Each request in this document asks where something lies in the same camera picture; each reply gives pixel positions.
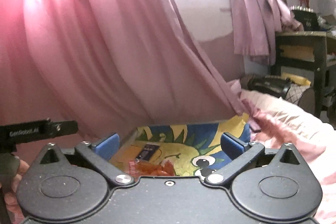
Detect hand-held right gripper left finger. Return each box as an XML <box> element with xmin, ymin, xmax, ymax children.
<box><xmin>34</xmin><ymin>133</ymin><xmax>134</xmax><ymax>186</ymax></box>

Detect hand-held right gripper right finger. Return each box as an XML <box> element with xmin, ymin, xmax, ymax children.
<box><xmin>204</xmin><ymin>132</ymin><xmax>305</xmax><ymax>184</ymax></box>

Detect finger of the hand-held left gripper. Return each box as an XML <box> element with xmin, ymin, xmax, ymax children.
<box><xmin>51</xmin><ymin>121</ymin><xmax>78</xmax><ymax>138</ymax></box>

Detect cartoon print metal tray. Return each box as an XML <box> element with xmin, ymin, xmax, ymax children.
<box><xmin>109</xmin><ymin>113</ymin><xmax>251</xmax><ymax>178</ymax></box>

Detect person's left hand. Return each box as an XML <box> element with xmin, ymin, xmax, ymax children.
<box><xmin>0</xmin><ymin>154</ymin><xmax>29</xmax><ymax>214</ymax></box>

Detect dark snack packet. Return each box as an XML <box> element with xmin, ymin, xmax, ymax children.
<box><xmin>138</xmin><ymin>143</ymin><xmax>160</xmax><ymax>161</ymax></box>

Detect orange snack packet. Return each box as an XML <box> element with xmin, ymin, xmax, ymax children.
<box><xmin>133</xmin><ymin>161</ymin><xmax>176</xmax><ymax>177</ymax></box>

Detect pink floral blanket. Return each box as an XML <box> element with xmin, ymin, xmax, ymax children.
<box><xmin>228</xmin><ymin>80</ymin><xmax>336</xmax><ymax>224</ymax></box>

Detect black quilted bag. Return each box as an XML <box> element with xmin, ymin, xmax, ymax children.
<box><xmin>241</xmin><ymin>74</ymin><xmax>317</xmax><ymax>109</ymax></box>

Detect pink curtain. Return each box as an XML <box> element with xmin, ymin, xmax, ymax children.
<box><xmin>0</xmin><ymin>0</ymin><xmax>246</xmax><ymax>135</ymax></box>

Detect yellow box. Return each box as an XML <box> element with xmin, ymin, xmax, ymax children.
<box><xmin>281</xmin><ymin>72</ymin><xmax>311</xmax><ymax>86</ymax></box>

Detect dark wooden table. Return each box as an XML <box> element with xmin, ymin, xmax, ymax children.
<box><xmin>272</xmin><ymin>30</ymin><xmax>336</xmax><ymax>119</ymax></box>

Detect lilac curtain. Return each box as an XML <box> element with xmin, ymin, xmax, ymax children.
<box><xmin>228</xmin><ymin>0</ymin><xmax>302</xmax><ymax>65</ymax></box>

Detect black container with silver rim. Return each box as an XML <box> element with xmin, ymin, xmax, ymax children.
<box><xmin>289</xmin><ymin>5</ymin><xmax>319</xmax><ymax>30</ymax></box>

